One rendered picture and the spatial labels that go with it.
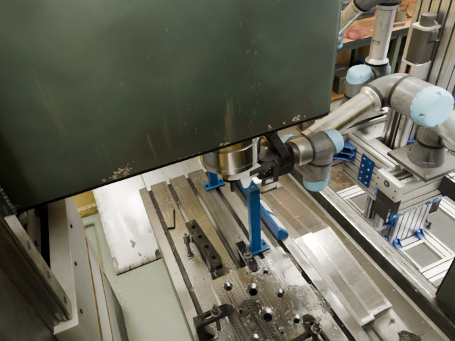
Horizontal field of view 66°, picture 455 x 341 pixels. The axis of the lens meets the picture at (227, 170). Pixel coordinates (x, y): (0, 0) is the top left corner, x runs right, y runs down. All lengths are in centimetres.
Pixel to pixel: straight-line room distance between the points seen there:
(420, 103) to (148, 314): 132
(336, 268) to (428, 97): 80
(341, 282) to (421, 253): 99
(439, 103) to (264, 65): 68
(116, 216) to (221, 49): 143
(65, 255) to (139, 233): 102
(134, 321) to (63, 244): 83
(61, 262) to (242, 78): 56
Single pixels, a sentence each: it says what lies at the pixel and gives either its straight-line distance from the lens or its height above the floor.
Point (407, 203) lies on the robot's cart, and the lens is 178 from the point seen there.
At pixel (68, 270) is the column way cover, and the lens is 86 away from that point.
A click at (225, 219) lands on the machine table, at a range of 156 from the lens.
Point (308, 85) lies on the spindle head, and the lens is 75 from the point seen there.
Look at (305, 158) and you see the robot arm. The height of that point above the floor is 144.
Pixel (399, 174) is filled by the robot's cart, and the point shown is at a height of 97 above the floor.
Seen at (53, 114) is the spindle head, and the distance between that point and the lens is 61.
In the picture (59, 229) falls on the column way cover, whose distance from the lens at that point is 96.
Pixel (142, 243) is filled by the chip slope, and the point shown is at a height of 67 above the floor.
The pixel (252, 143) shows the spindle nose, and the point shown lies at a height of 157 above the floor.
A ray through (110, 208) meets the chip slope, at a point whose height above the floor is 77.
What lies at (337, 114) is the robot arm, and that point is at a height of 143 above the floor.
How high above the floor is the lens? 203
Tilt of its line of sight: 39 degrees down
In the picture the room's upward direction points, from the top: 6 degrees counter-clockwise
